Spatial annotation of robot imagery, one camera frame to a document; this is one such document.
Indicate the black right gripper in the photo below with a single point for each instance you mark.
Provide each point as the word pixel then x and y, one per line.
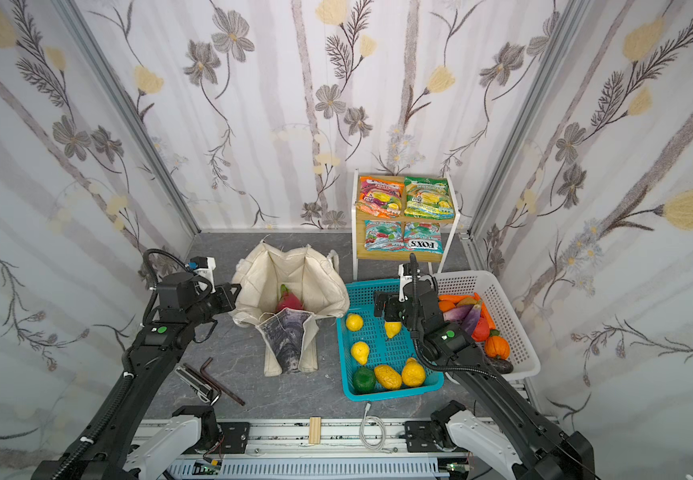
pixel 391 306

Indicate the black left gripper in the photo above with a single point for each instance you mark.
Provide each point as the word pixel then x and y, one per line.
pixel 223 299

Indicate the yellow lemon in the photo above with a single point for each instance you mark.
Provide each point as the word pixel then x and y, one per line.
pixel 354 322
pixel 392 329
pixel 360 351

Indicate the pink dragon fruit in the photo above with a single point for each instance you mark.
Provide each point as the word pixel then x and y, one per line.
pixel 288 300

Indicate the cream canvas grocery bag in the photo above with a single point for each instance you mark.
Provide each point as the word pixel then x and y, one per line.
pixel 290 336

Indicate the orange candy bag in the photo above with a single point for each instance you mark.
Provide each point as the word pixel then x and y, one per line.
pixel 379 198

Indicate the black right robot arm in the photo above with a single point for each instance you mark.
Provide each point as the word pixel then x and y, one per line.
pixel 522 443

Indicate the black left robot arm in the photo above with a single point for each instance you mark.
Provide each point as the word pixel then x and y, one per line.
pixel 180 303

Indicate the Fox's candy bag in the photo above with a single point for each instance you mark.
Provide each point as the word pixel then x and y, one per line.
pixel 423 237

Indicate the teal red candy bag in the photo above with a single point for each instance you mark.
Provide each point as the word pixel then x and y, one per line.
pixel 384 236

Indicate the green candy bag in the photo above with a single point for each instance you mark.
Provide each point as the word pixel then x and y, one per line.
pixel 428 198

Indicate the orange fruit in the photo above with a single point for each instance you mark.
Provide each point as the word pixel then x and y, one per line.
pixel 445 305

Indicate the orange carrot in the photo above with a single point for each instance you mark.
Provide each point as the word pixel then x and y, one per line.
pixel 470 299

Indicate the purple eggplant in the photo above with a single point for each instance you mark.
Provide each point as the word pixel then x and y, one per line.
pixel 466 316

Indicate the yellow pear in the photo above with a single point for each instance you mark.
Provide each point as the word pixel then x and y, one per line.
pixel 413 374

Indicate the red pepper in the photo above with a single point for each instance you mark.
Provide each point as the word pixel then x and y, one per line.
pixel 481 331

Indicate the teal plastic basket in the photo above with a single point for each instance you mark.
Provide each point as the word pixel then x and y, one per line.
pixel 392 352

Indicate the yellow oval mango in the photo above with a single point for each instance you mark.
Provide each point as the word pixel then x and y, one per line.
pixel 387 377

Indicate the small orange pumpkin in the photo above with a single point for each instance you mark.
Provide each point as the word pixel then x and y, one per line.
pixel 497 347

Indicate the dark allen key tools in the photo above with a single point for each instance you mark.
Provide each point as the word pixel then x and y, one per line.
pixel 208 389

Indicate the white wooden shelf rack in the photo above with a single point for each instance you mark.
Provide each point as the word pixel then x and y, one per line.
pixel 434 261

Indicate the white plastic basket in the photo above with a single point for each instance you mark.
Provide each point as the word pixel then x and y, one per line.
pixel 522 354

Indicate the small wooden block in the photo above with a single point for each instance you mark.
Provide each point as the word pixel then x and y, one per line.
pixel 315 431

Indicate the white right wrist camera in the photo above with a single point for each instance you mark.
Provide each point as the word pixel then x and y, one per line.
pixel 408 278

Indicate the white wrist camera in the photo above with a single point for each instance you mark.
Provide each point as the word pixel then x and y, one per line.
pixel 203 266
pixel 408 278

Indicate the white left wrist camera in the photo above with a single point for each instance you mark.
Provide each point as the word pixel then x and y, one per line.
pixel 203 266

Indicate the aluminium rail frame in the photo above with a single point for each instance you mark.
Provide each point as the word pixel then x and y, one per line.
pixel 370 435

